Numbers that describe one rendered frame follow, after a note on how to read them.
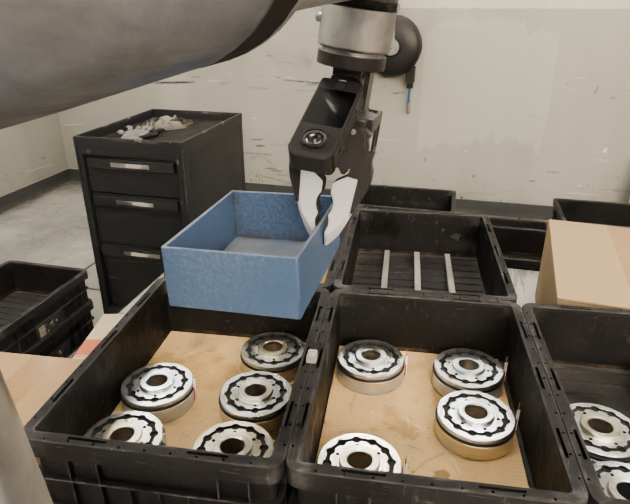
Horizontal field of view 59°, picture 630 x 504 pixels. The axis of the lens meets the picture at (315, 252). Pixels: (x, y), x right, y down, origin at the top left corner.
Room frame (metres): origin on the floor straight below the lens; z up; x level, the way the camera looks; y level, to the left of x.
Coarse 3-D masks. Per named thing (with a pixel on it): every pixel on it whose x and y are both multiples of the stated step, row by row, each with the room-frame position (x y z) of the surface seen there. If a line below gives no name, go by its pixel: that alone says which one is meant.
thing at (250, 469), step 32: (320, 288) 0.82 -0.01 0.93; (128, 320) 0.72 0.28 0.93; (320, 320) 0.72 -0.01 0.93; (96, 352) 0.64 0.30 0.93; (64, 384) 0.57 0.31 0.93; (32, 448) 0.47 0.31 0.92; (64, 448) 0.47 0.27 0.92; (96, 448) 0.46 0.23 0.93; (128, 448) 0.46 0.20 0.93; (160, 448) 0.46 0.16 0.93; (256, 480) 0.43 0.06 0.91
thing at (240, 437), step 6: (234, 432) 0.55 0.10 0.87; (222, 438) 0.54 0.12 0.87; (228, 438) 0.54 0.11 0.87; (234, 438) 0.55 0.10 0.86; (240, 438) 0.54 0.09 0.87; (246, 438) 0.54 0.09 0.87; (216, 444) 0.53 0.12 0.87; (222, 444) 0.54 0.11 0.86; (246, 444) 0.53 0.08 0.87; (216, 450) 0.52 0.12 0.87; (246, 450) 0.52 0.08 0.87
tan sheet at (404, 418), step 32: (416, 352) 0.78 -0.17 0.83; (416, 384) 0.70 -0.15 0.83; (352, 416) 0.63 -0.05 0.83; (384, 416) 0.63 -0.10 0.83; (416, 416) 0.63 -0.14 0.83; (320, 448) 0.57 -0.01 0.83; (416, 448) 0.57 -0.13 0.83; (512, 448) 0.57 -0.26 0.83; (480, 480) 0.51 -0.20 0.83; (512, 480) 0.51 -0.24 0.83
